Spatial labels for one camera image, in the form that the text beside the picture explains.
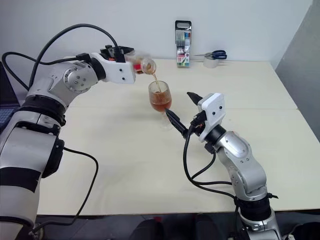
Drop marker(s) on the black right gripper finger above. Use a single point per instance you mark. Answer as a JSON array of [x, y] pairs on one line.
[[195, 97], [175, 120]]

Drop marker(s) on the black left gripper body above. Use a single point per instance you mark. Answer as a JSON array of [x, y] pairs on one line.
[[107, 53]]

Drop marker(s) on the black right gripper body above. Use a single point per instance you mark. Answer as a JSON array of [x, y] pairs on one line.
[[200, 121]]

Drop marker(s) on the clear plastic drink bottle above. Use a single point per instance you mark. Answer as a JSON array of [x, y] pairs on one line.
[[143, 63]]

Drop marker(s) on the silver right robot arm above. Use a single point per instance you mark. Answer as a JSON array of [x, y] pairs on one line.
[[240, 155]]

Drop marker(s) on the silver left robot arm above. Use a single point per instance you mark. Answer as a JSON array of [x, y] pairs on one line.
[[50, 90]]

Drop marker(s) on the wine glass with brown drink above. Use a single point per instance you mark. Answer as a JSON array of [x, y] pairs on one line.
[[160, 100]]

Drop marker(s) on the clear tape roll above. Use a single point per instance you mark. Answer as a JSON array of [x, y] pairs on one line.
[[211, 62]]

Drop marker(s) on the marker pen pack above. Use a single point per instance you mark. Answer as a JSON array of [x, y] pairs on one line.
[[183, 45]]

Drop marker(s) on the black laptop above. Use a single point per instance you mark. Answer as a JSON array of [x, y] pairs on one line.
[[6, 100]]

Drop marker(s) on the dark rounded shape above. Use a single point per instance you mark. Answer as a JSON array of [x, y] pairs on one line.
[[147, 228]]

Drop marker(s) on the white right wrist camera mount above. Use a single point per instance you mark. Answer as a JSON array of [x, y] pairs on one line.
[[215, 105]]

